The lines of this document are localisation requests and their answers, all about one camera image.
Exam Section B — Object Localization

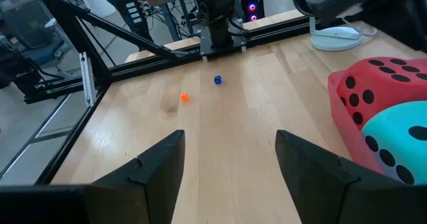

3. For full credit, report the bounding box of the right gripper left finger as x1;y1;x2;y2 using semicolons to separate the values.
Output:
86;129;186;224

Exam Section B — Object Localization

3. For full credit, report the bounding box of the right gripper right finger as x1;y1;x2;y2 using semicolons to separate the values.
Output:
275;129;427;224

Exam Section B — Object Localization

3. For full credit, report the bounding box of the pink translucent plastic bin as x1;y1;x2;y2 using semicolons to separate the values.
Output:
327;57;427;185

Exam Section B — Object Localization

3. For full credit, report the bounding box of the large red foam die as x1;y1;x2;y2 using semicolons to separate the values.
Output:
336;56;427;131

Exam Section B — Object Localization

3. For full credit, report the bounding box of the large green foam die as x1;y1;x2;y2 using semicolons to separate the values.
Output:
360;100;427;186

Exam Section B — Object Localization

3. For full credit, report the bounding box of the black power strip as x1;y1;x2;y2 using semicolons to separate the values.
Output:
125;0;141;25

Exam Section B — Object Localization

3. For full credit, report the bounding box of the blue office chair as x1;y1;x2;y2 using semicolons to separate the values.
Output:
0;0;73;78

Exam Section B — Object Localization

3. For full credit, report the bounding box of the black aluminium table frame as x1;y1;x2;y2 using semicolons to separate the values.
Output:
25;0;334;187

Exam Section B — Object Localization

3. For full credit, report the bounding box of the silver metal bracket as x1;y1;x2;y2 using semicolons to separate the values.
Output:
79;52;96;107

